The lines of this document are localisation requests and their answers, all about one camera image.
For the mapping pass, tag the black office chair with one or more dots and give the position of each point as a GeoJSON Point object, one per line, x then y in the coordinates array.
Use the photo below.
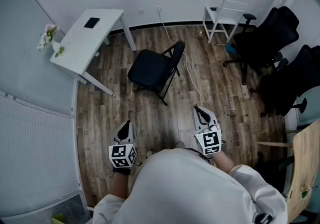
{"type": "Point", "coordinates": [275, 170]}
{"type": "Point", "coordinates": [287, 85]}
{"type": "Point", "coordinates": [265, 37]}

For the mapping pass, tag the person's grey left shoe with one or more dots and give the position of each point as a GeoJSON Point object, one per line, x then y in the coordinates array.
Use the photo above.
{"type": "Point", "coordinates": [150, 153]}

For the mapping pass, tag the white vase with pink flowers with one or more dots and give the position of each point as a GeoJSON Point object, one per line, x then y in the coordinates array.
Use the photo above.
{"type": "Point", "coordinates": [47, 36]}

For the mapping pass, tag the yellow-green box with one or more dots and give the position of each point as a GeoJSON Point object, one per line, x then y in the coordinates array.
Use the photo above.
{"type": "Point", "coordinates": [58, 218]}

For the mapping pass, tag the light wooden table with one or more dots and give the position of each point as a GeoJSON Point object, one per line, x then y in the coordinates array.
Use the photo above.
{"type": "Point", "coordinates": [306, 158]}

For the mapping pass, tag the black phone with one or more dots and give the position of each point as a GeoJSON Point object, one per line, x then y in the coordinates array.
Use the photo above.
{"type": "Point", "coordinates": [213, 9]}

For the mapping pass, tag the black tablet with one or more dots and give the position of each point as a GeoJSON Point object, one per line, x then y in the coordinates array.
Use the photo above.
{"type": "Point", "coordinates": [91, 22]}

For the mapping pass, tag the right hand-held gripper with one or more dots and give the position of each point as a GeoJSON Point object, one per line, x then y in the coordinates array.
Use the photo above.
{"type": "Point", "coordinates": [210, 141]}

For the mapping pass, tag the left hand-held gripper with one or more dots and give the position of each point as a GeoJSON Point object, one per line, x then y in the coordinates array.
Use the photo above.
{"type": "Point", "coordinates": [121, 155]}

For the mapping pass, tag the person's right forearm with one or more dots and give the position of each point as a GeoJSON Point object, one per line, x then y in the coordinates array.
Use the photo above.
{"type": "Point", "coordinates": [223, 164]}

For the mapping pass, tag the black folding chair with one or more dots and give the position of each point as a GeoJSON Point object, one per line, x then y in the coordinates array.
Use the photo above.
{"type": "Point", "coordinates": [147, 67]}

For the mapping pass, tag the black wristband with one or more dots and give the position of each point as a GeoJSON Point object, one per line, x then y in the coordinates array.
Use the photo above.
{"type": "Point", "coordinates": [122, 170]}

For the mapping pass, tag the person's grey shoe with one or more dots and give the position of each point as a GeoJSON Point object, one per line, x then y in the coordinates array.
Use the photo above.
{"type": "Point", "coordinates": [150, 153]}
{"type": "Point", "coordinates": [180, 144]}

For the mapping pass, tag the white window blind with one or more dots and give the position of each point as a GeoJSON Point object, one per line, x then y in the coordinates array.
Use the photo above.
{"type": "Point", "coordinates": [35, 158]}

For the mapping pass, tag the person's grey right shoe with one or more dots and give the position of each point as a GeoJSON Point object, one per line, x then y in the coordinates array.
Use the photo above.
{"type": "Point", "coordinates": [180, 144]}

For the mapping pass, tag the person's left forearm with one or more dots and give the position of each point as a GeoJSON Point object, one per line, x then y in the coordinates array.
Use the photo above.
{"type": "Point", "coordinates": [117, 185]}

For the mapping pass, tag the white wooden chair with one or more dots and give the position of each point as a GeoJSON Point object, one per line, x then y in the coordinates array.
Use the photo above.
{"type": "Point", "coordinates": [225, 17]}

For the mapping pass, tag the person's white sweatshirt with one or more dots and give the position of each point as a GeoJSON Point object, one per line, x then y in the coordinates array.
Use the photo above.
{"type": "Point", "coordinates": [185, 193]}

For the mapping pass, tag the white wall socket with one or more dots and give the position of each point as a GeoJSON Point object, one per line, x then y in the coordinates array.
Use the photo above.
{"type": "Point", "coordinates": [141, 11]}
{"type": "Point", "coordinates": [159, 9]}

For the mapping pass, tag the small flowering potted plant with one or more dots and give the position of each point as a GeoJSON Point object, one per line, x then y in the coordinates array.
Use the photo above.
{"type": "Point", "coordinates": [308, 191]}

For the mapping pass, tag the white desk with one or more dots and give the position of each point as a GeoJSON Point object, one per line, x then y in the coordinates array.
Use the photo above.
{"type": "Point", "coordinates": [82, 42]}

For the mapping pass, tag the small green potted plant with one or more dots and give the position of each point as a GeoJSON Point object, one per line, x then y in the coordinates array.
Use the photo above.
{"type": "Point", "coordinates": [60, 51]}

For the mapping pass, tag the teal cloth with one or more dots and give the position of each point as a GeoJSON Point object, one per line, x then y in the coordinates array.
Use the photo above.
{"type": "Point", "coordinates": [230, 48]}

